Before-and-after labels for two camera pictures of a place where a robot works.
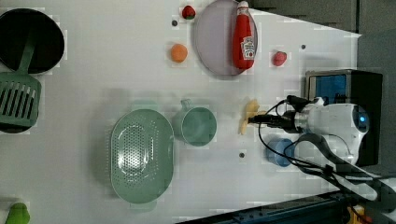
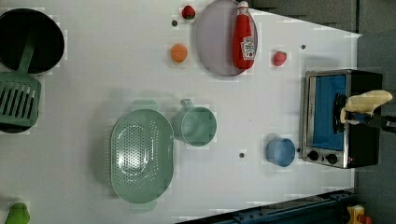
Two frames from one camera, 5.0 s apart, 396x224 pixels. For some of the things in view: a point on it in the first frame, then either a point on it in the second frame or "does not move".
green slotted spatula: [21, 92] does not move
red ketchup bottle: [243, 43] does not move
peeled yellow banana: [250, 110] to [365, 102]
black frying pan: [21, 27] does not move
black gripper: [287, 119] to [388, 123]
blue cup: [279, 145] does not move
